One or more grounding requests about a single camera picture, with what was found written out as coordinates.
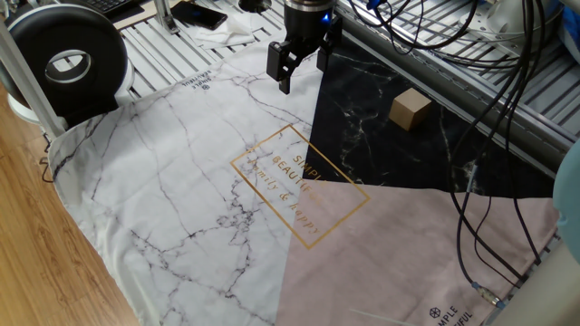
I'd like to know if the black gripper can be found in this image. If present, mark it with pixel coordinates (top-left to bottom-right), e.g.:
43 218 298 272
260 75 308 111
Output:
266 3 343 95

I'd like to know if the small wooden block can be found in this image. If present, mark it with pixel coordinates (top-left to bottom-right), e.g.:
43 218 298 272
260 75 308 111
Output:
388 87 433 132

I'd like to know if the white tissue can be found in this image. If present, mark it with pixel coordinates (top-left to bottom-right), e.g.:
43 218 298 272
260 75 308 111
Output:
192 15 258 51

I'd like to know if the black smartphone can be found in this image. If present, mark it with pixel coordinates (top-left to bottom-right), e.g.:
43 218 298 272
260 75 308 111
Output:
170 0 229 32

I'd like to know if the marble print cloth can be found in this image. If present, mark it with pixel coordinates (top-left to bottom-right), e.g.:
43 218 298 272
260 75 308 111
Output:
47 38 561 326

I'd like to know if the white plastic object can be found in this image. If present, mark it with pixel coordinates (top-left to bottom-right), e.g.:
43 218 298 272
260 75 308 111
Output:
458 0 564 45

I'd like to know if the black keyboard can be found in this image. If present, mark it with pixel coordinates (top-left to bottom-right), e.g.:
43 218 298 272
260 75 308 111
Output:
84 0 133 14

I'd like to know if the silver wrist coupling ring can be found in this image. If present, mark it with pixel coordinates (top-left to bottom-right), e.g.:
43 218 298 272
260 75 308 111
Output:
288 0 335 12

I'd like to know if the small aluminium bracket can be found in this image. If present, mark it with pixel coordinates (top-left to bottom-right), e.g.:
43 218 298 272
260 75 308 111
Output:
152 0 181 35

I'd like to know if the black round ring device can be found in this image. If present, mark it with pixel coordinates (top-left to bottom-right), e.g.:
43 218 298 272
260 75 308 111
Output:
0 3 136 129

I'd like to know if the aluminium frame post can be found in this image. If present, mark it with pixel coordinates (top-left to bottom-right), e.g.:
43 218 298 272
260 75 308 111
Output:
0 20 68 139

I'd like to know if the black cable with metal connector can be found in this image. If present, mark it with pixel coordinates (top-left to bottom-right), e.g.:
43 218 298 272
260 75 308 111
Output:
448 0 507 311

